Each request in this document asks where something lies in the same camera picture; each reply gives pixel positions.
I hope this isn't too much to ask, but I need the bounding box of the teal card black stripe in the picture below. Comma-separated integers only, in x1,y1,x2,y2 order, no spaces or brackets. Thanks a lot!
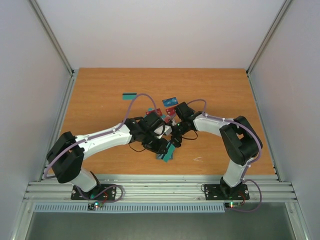
122,92,137,101

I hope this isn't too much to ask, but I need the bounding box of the teal leather card holder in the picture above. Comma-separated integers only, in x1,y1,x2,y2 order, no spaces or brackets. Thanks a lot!
156,153,174,163

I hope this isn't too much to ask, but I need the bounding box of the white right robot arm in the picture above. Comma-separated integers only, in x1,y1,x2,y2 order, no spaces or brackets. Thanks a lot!
170,102,263,198

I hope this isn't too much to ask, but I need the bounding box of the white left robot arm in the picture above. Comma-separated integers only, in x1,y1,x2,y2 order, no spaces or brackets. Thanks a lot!
46,112,172,199

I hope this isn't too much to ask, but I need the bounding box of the white card red circle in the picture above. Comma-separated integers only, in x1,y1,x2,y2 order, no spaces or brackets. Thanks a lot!
163,115,172,124

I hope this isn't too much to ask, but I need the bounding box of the blue card top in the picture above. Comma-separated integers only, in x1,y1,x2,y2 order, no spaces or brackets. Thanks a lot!
162,97,178,107

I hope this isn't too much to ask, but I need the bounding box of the left controller board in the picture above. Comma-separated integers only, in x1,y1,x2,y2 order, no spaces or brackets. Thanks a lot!
87,202,104,211

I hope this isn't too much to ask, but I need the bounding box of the controller board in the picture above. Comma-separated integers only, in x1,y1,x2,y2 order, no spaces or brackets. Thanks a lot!
224,201,245,209
87,202,104,211

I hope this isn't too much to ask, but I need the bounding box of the right controller board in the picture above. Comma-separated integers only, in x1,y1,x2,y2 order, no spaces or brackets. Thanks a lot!
224,201,245,209

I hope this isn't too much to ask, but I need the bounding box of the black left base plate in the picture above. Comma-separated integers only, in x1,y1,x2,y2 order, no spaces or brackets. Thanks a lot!
70,184,117,201

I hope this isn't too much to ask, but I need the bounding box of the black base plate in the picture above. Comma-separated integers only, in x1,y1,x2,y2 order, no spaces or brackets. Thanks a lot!
70,184,117,201
200,183,250,201

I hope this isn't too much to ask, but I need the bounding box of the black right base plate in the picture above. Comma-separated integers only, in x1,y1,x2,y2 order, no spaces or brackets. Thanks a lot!
200,183,250,201

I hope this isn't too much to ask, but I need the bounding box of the grey slotted cable duct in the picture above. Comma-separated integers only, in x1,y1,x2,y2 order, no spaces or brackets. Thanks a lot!
33,202,225,214

